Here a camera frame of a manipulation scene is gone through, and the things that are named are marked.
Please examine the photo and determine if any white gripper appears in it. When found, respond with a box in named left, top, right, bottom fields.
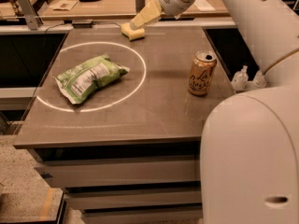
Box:
left=130, top=0, right=193, bottom=30

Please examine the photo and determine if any yellow sponge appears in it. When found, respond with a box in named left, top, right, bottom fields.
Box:
left=121, top=22, right=145, bottom=41

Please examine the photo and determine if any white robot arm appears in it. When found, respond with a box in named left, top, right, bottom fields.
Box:
left=159, top=0, right=299, bottom=224

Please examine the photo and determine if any green jalapeno chip bag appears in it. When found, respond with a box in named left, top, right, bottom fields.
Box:
left=54, top=53, right=130, bottom=105

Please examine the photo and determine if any white card on desk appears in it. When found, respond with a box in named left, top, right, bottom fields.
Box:
left=194, top=0, right=215, bottom=12

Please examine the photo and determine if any orange La Croix can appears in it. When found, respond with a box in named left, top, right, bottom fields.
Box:
left=188, top=51, right=217, bottom=96

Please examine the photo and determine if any paper sheet on desk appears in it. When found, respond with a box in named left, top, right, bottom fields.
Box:
left=51, top=0, right=77, bottom=11

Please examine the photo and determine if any clear sanitizer bottle left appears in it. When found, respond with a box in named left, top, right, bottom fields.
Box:
left=231, top=65, right=249, bottom=91

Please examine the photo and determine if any clear sanitizer bottle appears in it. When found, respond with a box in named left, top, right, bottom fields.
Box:
left=252, top=70, right=267, bottom=89
left=231, top=65, right=249, bottom=91

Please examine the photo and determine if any clear sanitizer bottle right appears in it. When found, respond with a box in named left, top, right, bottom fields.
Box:
left=252, top=70, right=267, bottom=89

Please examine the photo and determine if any grey drawer cabinet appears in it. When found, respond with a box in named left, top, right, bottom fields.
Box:
left=30, top=141, right=203, bottom=224

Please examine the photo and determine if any metal bracket left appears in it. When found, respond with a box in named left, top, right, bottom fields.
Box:
left=17, top=0, right=42, bottom=30

